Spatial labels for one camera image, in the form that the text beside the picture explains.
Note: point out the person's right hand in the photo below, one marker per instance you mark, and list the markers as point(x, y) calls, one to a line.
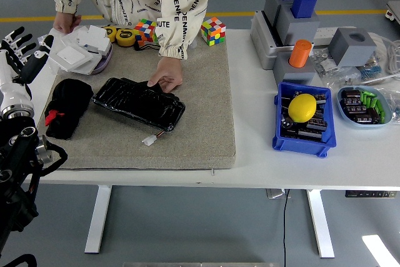
point(65, 23)

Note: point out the person's left hand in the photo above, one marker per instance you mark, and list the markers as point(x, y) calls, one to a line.
point(168, 73)

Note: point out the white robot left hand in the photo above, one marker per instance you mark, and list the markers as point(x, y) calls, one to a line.
point(12, 88)

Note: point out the black rag with red tag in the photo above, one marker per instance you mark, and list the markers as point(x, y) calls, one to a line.
point(68, 98)

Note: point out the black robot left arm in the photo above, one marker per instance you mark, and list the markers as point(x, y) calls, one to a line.
point(15, 170)

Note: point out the person's left forearm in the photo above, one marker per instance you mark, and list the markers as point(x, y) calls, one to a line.
point(176, 35)

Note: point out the black table control panel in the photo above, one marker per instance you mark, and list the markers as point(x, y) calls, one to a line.
point(370, 194)

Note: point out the white folded cardboard box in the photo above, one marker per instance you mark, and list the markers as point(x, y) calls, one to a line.
point(93, 38)

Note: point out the yellow tape measure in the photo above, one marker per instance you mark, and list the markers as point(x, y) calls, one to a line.
point(110, 33)
point(125, 37)

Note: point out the clear flat plastic case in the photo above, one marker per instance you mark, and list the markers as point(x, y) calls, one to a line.
point(89, 63)

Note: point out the multicoloured puzzle cube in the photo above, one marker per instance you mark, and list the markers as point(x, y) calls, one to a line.
point(145, 31)
point(214, 31)

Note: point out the grey-brown mat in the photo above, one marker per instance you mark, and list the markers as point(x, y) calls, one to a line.
point(193, 117)

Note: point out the purple tray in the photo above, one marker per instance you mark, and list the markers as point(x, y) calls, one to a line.
point(104, 62)

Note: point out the grey square holder block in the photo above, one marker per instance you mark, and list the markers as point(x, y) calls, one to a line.
point(272, 6)
point(297, 29)
point(293, 74)

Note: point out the black cylindrical capacitor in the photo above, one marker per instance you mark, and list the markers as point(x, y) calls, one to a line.
point(350, 93)
point(367, 117)
point(317, 124)
point(354, 109)
point(352, 101)
point(320, 98)
point(287, 123)
point(309, 135)

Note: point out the orange cylinder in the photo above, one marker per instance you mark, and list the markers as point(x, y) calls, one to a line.
point(300, 54)

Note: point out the yellow lemon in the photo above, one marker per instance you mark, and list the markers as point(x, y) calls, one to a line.
point(302, 108)

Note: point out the blue plastic bottle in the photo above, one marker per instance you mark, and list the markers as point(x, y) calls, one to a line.
point(303, 4)

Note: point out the white table leg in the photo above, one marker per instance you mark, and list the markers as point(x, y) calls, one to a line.
point(320, 223)
point(98, 217)

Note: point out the clear bag of metal parts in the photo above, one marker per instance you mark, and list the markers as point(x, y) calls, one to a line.
point(323, 63)

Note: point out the grey box under table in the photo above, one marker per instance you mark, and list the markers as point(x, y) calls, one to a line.
point(276, 193)

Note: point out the white power strip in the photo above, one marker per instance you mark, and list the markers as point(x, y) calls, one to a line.
point(326, 34)

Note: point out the blue plastic bin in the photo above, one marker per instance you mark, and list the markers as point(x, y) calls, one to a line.
point(329, 129)

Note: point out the clear bag of small screws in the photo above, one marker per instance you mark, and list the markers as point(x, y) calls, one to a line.
point(345, 79)

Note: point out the grey block with round hole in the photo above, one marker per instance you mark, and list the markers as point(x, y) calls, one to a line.
point(350, 51)

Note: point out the green cylindrical cell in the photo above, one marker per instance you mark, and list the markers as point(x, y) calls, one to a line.
point(373, 102)
point(380, 109)
point(364, 96)

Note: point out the bundle of blue resistors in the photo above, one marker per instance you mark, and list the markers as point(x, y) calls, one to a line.
point(370, 71)

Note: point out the light blue bowl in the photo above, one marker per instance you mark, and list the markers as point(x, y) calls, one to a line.
point(386, 120)

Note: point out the crumpled clear plastic bag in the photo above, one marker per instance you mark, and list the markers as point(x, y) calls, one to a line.
point(393, 101)

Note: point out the white cart corner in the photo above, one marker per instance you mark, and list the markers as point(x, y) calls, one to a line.
point(393, 12)

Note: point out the white square switch plate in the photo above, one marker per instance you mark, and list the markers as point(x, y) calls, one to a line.
point(72, 56)

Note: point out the large light grey enclosure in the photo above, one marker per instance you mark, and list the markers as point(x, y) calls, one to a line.
point(261, 45)

